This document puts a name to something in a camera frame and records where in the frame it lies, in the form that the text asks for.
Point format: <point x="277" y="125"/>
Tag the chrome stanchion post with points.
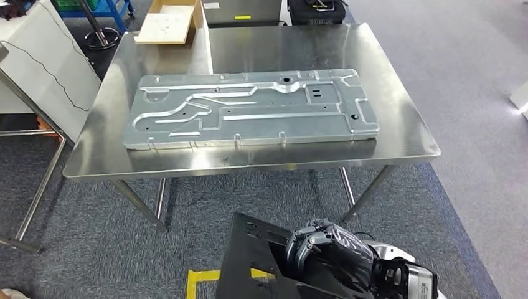
<point x="101" y="39"/>

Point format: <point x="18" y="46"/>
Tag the dark cloth bundle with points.
<point x="12" y="8"/>

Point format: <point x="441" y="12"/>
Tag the black equipment case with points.
<point x="313" y="16"/>

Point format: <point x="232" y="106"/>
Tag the blue wheeled rack cart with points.
<point x="111" y="8"/>

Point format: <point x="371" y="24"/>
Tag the grey metal cabinet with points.
<point x="247" y="10"/>

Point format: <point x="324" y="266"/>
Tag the brown cardboard box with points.
<point x="165" y="27"/>

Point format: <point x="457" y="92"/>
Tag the orange object under table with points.
<point x="47" y="128"/>

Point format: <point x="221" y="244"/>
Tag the green plastic bin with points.
<point x="74" y="4"/>

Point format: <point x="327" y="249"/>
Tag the stamped sheet metal panel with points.
<point x="247" y="107"/>

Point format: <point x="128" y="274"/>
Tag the black plastic frame part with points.
<point x="247" y="256"/>

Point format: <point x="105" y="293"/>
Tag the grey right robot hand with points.
<point x="350" y="256"/>

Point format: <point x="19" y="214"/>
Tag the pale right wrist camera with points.
<point x="390" y="251"/>

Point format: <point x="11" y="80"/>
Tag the stainless steel workbench table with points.
<point x="288" y="45"/>

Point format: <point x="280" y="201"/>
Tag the white panel box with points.
<point x="41" y="62"/>

